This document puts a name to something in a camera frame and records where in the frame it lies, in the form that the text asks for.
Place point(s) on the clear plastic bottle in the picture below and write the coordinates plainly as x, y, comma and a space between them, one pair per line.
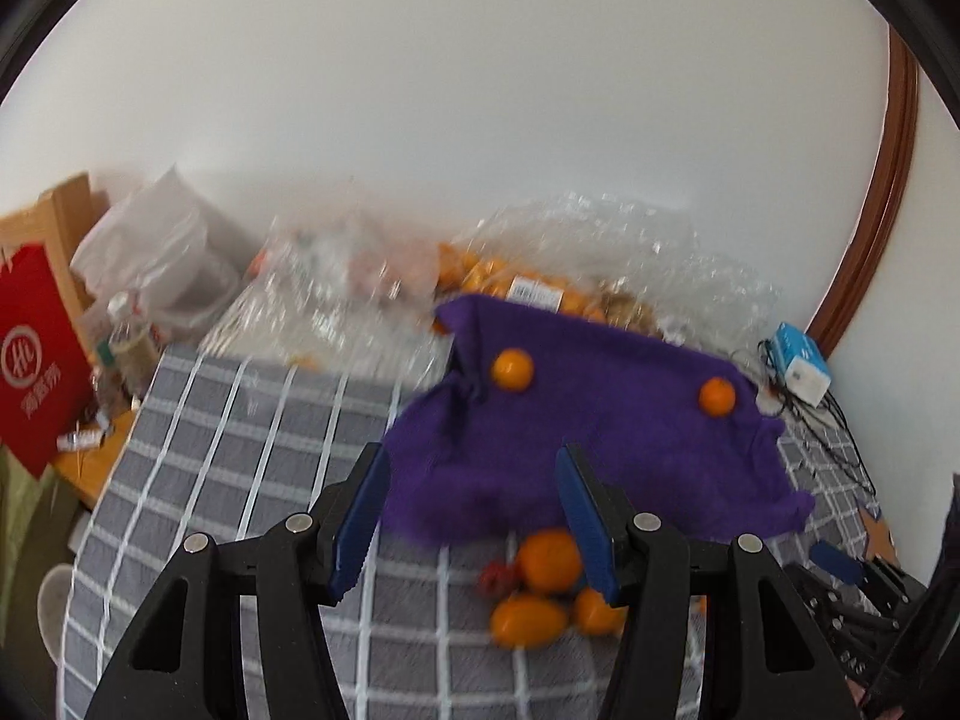
135, 345

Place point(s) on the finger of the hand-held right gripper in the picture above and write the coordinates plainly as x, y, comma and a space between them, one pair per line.
825, 601
834, 561

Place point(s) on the cardboard box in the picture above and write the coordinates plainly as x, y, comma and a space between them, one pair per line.
56, 217

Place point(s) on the white plastic bag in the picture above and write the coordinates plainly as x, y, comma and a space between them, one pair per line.
157, 240

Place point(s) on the small red fruit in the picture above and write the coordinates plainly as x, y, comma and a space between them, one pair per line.
499, 577

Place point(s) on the purple towel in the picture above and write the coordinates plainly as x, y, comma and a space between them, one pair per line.
600, 435

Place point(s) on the large orange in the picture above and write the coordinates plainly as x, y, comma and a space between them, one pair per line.
550, 559

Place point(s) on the white round container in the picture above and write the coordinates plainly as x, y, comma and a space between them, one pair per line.
52, 607

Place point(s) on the brown wooden door frame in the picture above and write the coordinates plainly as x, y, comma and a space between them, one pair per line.
885, 202

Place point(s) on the orange with stem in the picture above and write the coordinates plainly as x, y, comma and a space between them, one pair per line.
716, 396

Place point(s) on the blue white tissue pack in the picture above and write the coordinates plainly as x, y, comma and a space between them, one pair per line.
804, 364

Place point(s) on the pile of bagged oranges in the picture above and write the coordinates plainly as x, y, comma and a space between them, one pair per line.
495, 274

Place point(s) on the wooden side table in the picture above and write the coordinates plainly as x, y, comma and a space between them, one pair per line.
97, 465

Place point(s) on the large clear plastic bag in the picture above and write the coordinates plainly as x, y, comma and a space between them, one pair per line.
660, 262

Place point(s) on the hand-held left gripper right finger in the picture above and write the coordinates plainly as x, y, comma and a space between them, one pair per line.
589, 540

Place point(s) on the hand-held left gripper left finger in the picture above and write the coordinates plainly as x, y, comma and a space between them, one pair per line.
360, 532

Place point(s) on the olive green cloth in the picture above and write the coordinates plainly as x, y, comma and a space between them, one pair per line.
30, 562

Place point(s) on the red paper bag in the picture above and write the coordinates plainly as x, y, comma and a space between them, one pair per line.
37, 367

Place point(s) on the crumpled clear plastic bag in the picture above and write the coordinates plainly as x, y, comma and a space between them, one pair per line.
330, 292

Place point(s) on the small orange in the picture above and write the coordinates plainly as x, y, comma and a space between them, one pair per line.
596, 613
527, 620
512, 370

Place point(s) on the grey checked bedsheet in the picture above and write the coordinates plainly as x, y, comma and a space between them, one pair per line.
247, 450

